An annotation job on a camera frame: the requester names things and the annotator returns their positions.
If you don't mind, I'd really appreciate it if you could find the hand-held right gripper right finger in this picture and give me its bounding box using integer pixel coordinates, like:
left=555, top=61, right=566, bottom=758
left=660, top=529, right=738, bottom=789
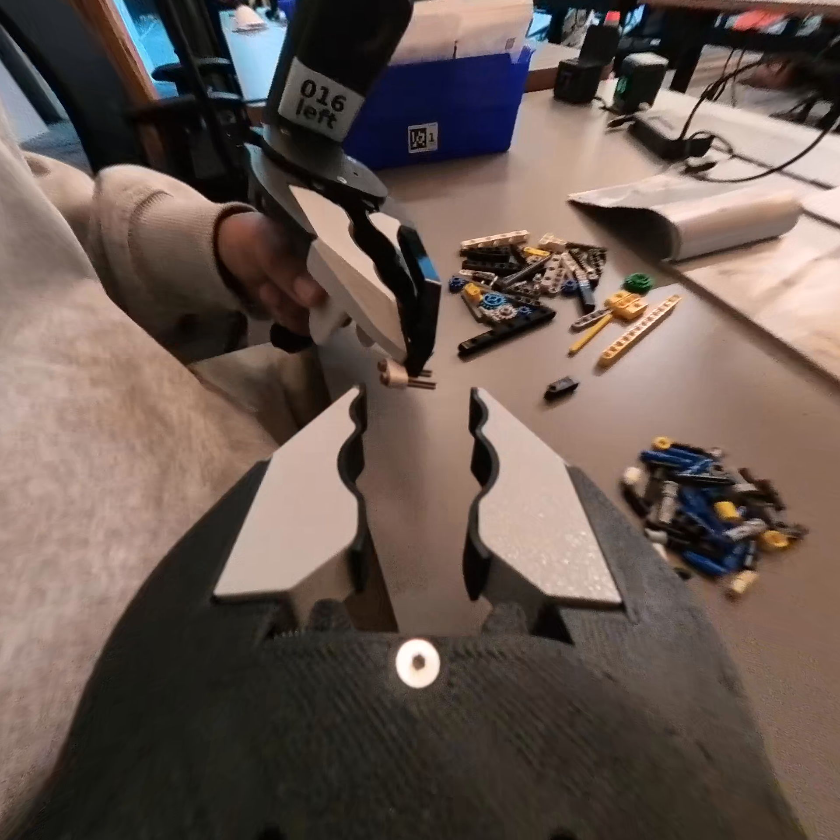
left=462, top=387, right=624, bottom=608

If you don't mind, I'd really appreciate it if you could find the person's left forearm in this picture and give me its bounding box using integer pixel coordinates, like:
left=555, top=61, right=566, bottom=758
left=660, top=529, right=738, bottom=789
left=20, top=151, right=260, bottom=362

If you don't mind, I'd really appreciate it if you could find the grey fleece jacket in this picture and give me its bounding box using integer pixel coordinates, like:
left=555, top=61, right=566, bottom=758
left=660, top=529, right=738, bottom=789
left=0, top=98, right=283, bottom=840

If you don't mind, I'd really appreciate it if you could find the black charger with green label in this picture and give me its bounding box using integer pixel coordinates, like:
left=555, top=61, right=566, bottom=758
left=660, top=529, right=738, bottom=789
left=613, top=52, right=671, bottom=114

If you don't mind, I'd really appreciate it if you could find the yellow lego axle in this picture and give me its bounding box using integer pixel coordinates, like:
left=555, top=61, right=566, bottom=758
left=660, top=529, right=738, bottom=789
left=567, top=315, right=615, bottom=356

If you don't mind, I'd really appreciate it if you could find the tan lego pin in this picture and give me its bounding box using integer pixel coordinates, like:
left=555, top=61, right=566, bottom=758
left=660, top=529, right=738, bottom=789
left=377, top=359, right=438, bottom=392

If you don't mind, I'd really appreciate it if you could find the long black lego beam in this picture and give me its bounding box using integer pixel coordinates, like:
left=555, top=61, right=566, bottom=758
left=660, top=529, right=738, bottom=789
left=457, top=307, right=558, bottom=358

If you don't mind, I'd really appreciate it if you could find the black office chair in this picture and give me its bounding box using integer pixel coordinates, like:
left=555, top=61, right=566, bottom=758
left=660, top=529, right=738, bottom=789
left=128, top=0, right=266, bottom=191

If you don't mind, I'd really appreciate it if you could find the white plastic bag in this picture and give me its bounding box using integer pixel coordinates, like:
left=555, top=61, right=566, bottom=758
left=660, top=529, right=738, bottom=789
left=567, top=174, right=805, bottom=264

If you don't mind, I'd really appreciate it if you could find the black power adapter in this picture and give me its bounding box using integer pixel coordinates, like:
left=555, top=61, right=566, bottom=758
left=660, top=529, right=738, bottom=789
left=626, top=115, right=717, bottom=161

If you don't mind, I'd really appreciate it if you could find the blue plastic bin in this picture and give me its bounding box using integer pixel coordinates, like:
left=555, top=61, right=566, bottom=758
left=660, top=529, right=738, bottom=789
left=341, top=46, right=536, bottom=172

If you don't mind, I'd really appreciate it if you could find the black lego frame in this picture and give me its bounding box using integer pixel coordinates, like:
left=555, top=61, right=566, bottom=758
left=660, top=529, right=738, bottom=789
left=397, top=224, right=442, bottom=379

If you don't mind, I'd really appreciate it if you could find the yellow lego block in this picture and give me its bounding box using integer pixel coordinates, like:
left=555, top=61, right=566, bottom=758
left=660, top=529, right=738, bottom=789
left=604, top=290, right=650, bottom=322

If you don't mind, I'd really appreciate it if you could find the person's left hand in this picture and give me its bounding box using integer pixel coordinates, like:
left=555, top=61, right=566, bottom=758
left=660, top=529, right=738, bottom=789
left=217, top=210, right=329, bottom=339

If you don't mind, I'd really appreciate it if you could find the black cable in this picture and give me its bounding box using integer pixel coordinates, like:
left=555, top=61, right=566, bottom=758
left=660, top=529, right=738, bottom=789
left=679, top=39, right=840, bottom=185

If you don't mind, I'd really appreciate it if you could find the pile of lego beams and gears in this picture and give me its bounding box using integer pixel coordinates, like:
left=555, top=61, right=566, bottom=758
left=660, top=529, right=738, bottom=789
left=448, top=230, right=609, bottom=329

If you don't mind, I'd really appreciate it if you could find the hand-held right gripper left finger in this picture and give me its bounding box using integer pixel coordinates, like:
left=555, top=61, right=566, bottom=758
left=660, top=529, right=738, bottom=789
left=213, top=384, right=370, bottom=614

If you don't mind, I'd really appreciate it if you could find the long yellow lego beam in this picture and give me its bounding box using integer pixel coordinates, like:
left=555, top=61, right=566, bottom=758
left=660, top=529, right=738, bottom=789
left=598, top=295, right=684, bottom=368

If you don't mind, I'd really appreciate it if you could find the pile of small lego pins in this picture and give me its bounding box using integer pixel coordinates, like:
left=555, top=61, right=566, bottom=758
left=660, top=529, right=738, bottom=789
left=620, top=436, right=810, bottom=598

